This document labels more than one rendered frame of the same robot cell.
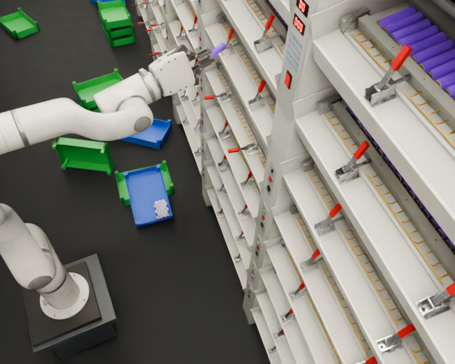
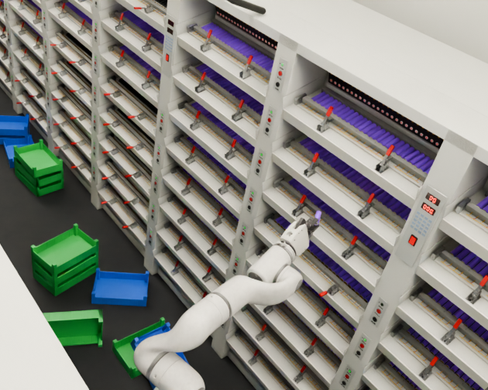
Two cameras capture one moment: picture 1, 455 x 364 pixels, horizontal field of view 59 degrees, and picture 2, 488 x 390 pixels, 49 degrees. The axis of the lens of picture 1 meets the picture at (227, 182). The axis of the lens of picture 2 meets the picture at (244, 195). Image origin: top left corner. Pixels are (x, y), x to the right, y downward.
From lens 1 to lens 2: 108 cm
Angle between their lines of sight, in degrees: 24
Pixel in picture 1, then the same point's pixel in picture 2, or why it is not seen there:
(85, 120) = (267, 291)
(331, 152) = (455, 284)
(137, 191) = not seen: hidden behind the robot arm
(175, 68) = (301, 237)
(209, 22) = (266, 186)
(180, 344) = not seen: outside the picture
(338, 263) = (469, 360)
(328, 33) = (448, 213)
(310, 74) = (434, 236)
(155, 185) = not seen: hidden behind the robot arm
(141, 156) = (127, 318)
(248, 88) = (331, 241)
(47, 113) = (241, 290)
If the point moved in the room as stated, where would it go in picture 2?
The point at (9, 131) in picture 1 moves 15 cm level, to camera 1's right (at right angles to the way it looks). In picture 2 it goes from (224, 311) to (274, 304)
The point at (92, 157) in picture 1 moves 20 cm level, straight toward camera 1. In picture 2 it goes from (76, 330) to (98, 356)
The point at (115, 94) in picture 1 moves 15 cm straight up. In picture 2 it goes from (271, 265) to (281, 229)
